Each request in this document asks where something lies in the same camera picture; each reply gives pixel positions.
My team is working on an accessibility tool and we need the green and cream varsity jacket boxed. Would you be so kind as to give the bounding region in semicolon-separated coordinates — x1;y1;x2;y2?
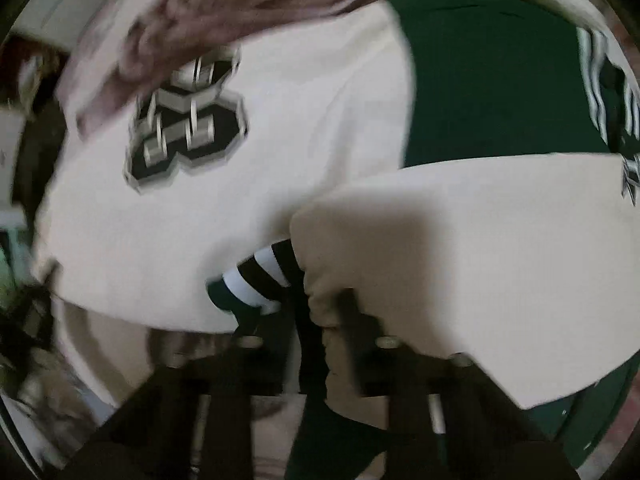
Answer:
35;0;639;479

